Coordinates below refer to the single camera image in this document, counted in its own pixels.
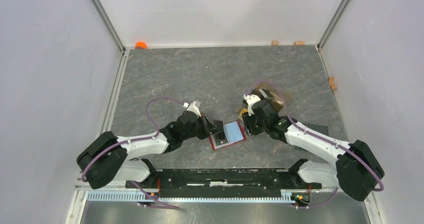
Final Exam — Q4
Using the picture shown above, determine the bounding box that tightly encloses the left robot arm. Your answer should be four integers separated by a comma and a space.
76, 110, 224, 190

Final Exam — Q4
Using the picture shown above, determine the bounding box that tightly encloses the curved wooden piece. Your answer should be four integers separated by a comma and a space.
328, 76, 338, 92

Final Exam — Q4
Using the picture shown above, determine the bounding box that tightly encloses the gold card stack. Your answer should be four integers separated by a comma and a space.
239, 108, 248, 116

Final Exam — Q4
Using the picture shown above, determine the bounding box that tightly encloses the orange round cap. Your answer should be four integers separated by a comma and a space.
134, 41, 147, 50

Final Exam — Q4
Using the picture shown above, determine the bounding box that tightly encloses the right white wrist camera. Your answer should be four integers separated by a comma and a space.
243, 94, 261, 116

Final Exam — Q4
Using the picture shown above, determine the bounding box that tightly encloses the grey studded baseplate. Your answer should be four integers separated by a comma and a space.
302, 123, 329, 136

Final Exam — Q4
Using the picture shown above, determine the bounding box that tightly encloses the black top card stack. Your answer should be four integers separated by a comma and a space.
259, 88, 274, 101

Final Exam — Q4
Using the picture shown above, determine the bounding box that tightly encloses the black credit card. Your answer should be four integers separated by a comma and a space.
212, 120, 228, 150

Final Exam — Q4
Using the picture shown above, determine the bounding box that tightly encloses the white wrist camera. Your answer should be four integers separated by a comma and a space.
183, 100, 202, 117
243, 94, 261, 116

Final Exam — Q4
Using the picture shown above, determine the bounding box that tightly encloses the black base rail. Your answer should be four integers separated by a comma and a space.
138, 168, 322, 198

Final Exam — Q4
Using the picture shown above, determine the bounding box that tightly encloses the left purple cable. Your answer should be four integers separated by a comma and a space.
81, 97, 186, 210

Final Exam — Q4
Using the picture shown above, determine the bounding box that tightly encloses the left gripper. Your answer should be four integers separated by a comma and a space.
181, 112, 221, 141

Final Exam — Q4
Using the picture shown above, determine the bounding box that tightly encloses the small wooden block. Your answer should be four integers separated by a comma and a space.
294, 40, 305, 46
271, 40, 279, 46

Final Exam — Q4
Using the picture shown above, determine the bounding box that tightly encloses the tiered acrylic card stand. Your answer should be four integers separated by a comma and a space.
244, 81, 292, 112

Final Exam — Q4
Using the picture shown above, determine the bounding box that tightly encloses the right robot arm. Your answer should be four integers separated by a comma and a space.
242, 94, 385, 202

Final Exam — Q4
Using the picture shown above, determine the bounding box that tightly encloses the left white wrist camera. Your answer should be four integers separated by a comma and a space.
183, 100, 202, 117

